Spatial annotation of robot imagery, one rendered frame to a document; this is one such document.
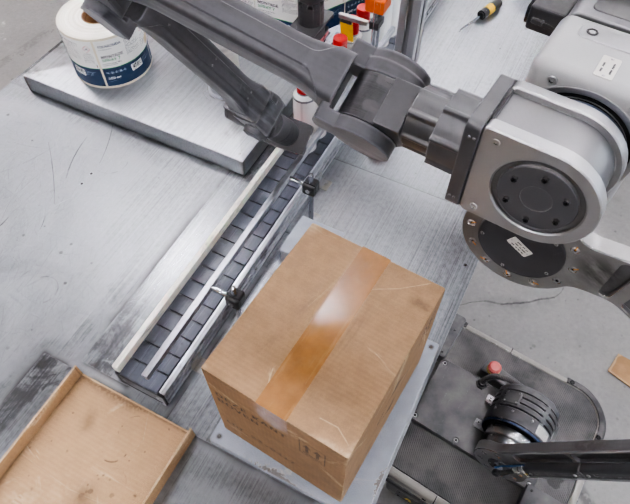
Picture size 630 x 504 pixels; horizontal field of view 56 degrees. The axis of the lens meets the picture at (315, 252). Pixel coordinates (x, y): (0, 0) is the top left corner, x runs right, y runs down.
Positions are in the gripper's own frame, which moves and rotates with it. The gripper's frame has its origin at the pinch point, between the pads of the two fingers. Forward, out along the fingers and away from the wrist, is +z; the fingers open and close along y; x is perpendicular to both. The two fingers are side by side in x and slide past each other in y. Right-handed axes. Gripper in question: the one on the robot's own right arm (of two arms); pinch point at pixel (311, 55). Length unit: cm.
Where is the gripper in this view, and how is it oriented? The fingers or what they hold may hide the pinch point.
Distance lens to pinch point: 144.1
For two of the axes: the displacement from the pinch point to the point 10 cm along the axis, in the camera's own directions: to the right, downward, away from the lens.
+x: 8.9, 3.8, -2.7
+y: -4.6, 7.3, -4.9
